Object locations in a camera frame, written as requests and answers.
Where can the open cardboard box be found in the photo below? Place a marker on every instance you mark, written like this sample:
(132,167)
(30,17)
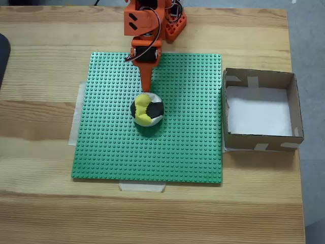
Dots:
(243,143)

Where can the long masking tape strip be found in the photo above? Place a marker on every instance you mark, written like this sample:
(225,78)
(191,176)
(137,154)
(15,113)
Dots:
(76,122)

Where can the white paper sheet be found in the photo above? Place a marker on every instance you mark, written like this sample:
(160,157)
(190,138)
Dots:
(259,114)

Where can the green studded baseplate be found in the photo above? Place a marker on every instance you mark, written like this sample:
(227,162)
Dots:
(114,152)

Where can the black rounded object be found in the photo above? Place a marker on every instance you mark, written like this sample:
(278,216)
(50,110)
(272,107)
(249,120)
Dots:
(3,56)

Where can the yellow black white fabric ball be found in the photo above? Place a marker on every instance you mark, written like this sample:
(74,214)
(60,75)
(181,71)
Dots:
(146,114)

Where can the short masking tape strip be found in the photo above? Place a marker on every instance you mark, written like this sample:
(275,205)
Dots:
(142,187)

